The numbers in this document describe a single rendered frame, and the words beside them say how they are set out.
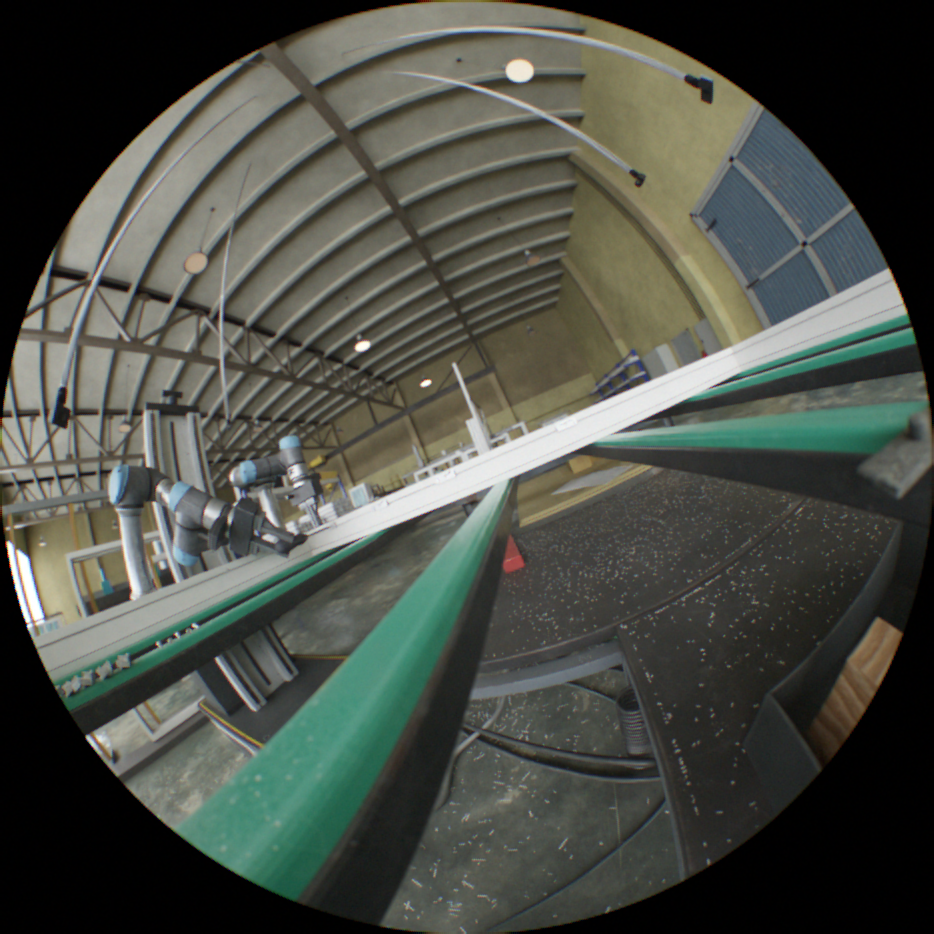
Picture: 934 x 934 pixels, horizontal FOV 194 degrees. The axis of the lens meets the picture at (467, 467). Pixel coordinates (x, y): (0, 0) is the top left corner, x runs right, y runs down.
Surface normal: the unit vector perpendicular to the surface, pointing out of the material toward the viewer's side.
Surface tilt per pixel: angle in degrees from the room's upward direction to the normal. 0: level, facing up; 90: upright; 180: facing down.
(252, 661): 90
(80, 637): 90
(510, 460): 90
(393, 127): 180
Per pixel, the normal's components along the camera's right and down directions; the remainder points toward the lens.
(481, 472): -0.19, 0.07
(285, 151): 0.39, 0.92
